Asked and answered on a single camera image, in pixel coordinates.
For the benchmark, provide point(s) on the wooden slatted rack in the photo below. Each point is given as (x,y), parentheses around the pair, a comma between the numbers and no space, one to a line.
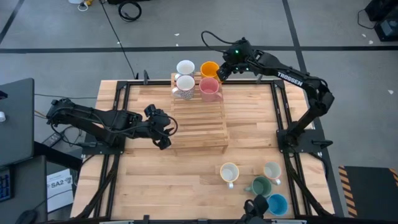
(199,124)

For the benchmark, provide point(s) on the white mug orange floral pattern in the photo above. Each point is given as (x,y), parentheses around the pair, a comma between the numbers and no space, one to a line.
(229,172)

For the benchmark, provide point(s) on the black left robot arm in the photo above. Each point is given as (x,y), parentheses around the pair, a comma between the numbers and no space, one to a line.
(93,119)

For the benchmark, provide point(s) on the black computer mouse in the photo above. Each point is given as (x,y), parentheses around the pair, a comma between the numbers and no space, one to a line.
(26,217)

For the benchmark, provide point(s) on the grey flat panel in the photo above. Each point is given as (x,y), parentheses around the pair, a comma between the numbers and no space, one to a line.
(15,124)

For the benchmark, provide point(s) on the black frame clamp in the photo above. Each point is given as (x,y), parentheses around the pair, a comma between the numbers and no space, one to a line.
(258,202)

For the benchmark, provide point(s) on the black hazard-striped mat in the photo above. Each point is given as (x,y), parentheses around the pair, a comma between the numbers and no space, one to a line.
(370,193)

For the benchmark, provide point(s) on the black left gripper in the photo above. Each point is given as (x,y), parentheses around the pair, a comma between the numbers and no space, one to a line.
(158,126)

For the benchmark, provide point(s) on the white mug blue lattice pattern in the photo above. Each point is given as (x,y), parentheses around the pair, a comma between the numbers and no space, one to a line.
(185,67)

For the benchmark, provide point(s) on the green mug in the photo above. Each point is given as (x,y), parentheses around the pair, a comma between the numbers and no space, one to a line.
(262,186)

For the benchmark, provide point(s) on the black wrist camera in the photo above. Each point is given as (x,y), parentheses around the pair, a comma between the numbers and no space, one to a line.
(151,111)

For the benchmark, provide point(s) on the white mug grey diamond pattern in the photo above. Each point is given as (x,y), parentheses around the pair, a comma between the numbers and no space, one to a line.
(185,84)

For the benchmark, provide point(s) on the pink mug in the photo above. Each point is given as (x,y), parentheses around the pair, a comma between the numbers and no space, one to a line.
(209,88)

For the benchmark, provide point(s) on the black keyboard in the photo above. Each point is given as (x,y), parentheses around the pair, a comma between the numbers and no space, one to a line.
(4,185)

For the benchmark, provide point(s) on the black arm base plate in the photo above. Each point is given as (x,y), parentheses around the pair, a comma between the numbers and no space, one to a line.
(102,149)
(308,141)

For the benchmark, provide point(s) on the black power adapter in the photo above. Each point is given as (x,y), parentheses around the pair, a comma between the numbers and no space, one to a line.
(51,140)

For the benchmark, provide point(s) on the black aluminium table frame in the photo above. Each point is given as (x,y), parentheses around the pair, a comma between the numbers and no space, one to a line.
(242,82)

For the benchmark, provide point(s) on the white plastic container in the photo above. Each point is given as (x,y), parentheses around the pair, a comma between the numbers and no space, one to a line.
(75,1)

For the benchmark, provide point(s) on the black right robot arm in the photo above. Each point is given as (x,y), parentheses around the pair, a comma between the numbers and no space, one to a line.
(289,79)

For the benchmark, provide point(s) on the white SA2 label sheet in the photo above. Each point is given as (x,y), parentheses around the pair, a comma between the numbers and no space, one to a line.
(59,186)

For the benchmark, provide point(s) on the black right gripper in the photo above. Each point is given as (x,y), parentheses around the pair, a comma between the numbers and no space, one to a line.
(236,66)

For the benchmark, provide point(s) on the black equipment case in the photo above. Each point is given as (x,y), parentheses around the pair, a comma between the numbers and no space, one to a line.
(387,29)

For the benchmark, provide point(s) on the grey desk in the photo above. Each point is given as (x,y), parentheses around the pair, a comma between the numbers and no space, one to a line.
(28,186)

